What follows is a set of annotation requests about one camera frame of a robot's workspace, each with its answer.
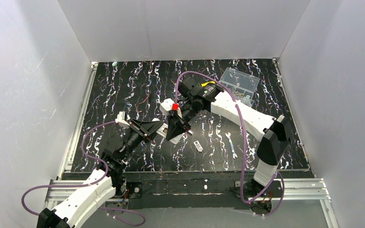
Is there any white remote control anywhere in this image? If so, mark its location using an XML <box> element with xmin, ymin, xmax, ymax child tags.
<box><xmin>152</xmin><ymin>118</ymin><xmax>184</xmax><ymax>144</ymax></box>

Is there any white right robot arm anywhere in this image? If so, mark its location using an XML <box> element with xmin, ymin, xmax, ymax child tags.
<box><xmin>160</xmin><ymin>77</ymin><xmax>291</xmax><ymax>197</ymax></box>

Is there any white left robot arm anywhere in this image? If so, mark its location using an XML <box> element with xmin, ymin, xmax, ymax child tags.
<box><xmin>37</xmin><ymin>119</ymin><xmax>168</xmax><ymax>228</ymax></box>

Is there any silver flat wrench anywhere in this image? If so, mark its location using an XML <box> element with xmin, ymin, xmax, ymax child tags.
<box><xmin>225</xmin><ymin>132</ymin><xmax>238</xmax><ymax>159</ymax></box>

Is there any clear plastic screw box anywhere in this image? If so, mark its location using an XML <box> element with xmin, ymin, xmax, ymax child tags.
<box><xmin>220</xmin><ymin>67</ymin><xmax>259</xmax><ymax>107</ymax></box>

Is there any yellow-handled screwdriver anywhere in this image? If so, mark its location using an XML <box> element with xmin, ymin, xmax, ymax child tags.
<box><xmin>201</xmin><ymin>81</ymin><xmax>215</xmax><ymax>87</ymax></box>

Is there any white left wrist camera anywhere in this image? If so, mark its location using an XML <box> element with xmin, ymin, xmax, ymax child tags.
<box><xmin>115</xmin><ymin>111</ymin><xmax>130</xmax><ymax>128</ymax></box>

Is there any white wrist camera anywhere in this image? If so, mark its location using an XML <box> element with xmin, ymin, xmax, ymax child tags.
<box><xmin>160</xmin><ymin>98</ymin><xmax>182</xmax><ymax>117</ymax></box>
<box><xmin>115</xmin><ymin>111</ymin><xmax>130</xmax><ymax>128</ymax></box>

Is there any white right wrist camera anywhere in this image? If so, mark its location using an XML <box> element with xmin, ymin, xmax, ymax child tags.
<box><xmin>160</xmin><ymin>98</ymin><xmax>182</xmax><ymax>117</ymax></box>

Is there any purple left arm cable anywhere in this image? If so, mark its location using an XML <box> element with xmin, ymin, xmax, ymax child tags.
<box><xmin>21</xmin><ymin>121</ymin><xmax>146</xmax><ymax>227</ymax></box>

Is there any aluminium frame rail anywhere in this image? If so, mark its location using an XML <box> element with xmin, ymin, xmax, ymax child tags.
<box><xmin>39</xmin><ymin>62</ymin><xmax>99</xmax><ymax>228</ymax></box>

